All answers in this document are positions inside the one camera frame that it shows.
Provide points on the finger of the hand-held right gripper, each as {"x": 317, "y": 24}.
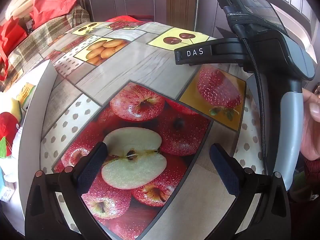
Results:
{"x": 195, "y": 52}

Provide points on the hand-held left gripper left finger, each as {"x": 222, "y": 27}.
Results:
{"x": 92, "y": 167}

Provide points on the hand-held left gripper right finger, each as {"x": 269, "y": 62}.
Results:
{"x": 225, "y": 170}

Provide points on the white cardboard box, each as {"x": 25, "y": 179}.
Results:
{"x": 30, "y": 135}

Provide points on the red plush apple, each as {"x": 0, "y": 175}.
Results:
{"x": 7, "y": 130}

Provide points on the person's right hand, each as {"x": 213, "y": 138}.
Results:
{"x": 312, "y": 120}

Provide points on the fruit print tablecloth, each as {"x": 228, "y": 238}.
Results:
{"x": 150, "y": 92}

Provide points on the plaid covered bench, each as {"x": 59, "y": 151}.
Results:
{"x": 50, "y": 35}

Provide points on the plain red fabric bag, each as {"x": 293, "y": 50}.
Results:
{"x": 52, "y": 0}

